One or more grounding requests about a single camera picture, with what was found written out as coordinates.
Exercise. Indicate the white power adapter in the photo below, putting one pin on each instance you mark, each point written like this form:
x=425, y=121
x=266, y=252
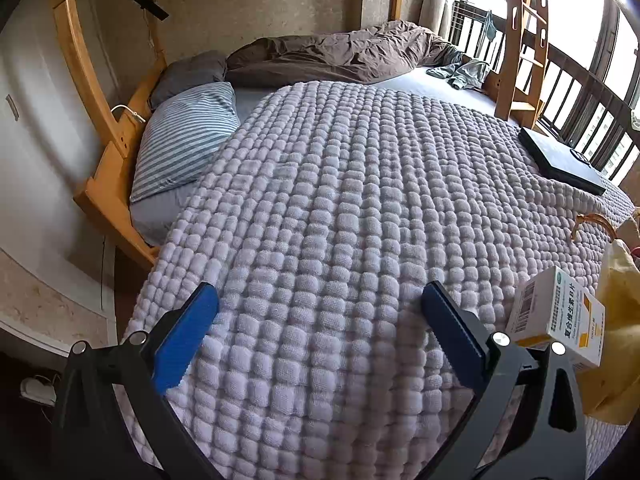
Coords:
x=37, y=390

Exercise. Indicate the dark balcony railing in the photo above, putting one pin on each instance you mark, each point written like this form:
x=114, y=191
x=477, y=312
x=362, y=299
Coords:
x=580, y=67

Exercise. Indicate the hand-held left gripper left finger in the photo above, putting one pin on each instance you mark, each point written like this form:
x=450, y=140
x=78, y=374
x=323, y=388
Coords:
x=185, y=340

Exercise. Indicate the black tape strips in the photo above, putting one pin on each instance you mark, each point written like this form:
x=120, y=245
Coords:
x=145, y=2

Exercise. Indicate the hanging teal cloth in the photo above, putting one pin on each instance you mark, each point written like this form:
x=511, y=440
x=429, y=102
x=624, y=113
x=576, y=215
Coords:
x=490, y=25

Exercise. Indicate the beige curtain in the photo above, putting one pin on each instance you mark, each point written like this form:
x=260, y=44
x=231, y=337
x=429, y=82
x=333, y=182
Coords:
x=435, y=5

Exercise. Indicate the yellow plastic bag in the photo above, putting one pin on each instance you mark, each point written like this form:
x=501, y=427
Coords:
x=615, y=385

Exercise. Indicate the grey garment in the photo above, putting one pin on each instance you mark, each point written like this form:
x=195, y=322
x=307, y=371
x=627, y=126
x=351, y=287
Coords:
x=467, y=72

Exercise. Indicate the white and yellow medicine box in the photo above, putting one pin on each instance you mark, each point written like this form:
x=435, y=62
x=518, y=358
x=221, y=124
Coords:
x=560, y=310

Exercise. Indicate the striped pillow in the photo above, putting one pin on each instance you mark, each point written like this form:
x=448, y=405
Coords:
x=185, y=135

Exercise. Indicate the wooden ladder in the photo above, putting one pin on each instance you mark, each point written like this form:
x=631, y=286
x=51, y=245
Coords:
x=510, y=60

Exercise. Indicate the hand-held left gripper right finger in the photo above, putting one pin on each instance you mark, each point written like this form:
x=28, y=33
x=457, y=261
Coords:
x=455, y=335

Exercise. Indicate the brown duvet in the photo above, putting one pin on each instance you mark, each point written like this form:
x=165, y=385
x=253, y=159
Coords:
x=325, y=55

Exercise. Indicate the lavender waffle blanket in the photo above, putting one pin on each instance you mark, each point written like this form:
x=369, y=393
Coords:
x=325, y=210

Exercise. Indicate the wooden bunk bed frame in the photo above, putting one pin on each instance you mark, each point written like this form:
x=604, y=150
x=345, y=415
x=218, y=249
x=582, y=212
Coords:
x=105, y=185

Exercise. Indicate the grey pillow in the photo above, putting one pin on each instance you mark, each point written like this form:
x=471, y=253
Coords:
x=195, y=72

